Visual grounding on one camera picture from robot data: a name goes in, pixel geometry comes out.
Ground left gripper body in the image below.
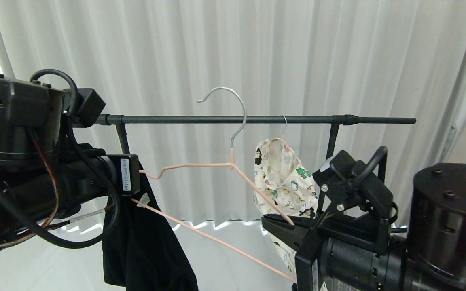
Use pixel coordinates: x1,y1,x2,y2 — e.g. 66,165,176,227
61,154,141,215

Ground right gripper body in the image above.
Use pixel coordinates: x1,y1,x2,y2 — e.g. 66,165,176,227
294,220,417,291

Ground black garment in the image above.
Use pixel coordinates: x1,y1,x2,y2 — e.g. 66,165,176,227
102,162,199,291

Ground cream printed garment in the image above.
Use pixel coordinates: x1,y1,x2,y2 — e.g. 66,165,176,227
252,137,319,277

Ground black clothes rack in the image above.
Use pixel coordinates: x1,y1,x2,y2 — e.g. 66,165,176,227
95,114,416,215

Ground white curtain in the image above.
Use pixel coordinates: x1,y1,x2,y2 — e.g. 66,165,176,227
0,0,466,227

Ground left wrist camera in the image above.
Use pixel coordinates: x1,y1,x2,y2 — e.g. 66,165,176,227
65,88,106,128

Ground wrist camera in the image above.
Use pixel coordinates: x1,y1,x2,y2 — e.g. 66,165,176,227
65,88,106,128
312,150,397,221

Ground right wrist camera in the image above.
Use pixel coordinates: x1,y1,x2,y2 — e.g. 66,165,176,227
312,150,397,221

